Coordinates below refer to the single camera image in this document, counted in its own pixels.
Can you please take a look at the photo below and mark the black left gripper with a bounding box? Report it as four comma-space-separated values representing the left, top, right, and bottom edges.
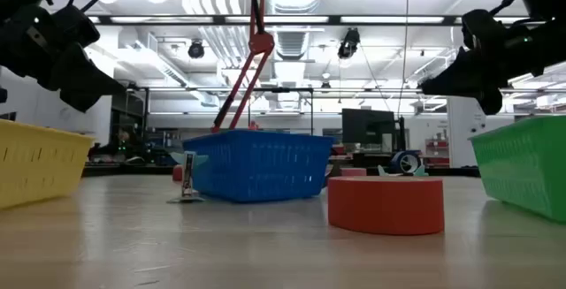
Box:
0, 4, 127, 114

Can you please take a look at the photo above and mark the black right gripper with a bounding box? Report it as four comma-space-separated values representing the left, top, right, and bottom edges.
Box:
417, 9, 566, 117

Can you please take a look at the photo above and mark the yellow plastic basket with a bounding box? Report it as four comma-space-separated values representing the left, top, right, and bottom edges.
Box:
0, 118, 96, 210

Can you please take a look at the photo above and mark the blue tape dispenser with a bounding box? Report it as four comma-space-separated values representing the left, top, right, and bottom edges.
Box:
388, 149, 424, 175

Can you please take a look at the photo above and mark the large red tape roll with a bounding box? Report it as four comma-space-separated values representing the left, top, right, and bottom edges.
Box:
326, 175, 446, 237

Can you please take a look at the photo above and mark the blue plastic basket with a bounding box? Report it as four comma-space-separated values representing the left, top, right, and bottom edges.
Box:
181, 128, 336, 204

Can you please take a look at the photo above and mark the white cabinet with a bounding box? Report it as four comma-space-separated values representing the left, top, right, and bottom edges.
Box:
446, 96, 487, 169

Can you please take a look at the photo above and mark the person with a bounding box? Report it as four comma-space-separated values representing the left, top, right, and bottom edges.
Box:
110, 129, 134, 156

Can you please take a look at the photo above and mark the red storage shelf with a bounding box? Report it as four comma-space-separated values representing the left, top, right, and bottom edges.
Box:
424, 137, 450, 166

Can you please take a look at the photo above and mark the green plastic basket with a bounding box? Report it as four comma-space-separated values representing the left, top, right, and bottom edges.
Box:
467, 115, 566, 222

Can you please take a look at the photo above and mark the black computer monitor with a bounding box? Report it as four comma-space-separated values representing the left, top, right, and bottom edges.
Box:
341, 108, 396, 153

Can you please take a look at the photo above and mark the black ceiling spotlight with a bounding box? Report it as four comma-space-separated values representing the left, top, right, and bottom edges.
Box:
187, 39, 206, 59
337, 27, 362, 60

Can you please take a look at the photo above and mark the black table rear rail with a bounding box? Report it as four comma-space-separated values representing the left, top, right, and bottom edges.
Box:
81, 164, 481, 179

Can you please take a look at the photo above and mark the red camera stand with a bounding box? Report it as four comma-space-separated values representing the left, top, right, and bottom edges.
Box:
210, 0, 276, 134

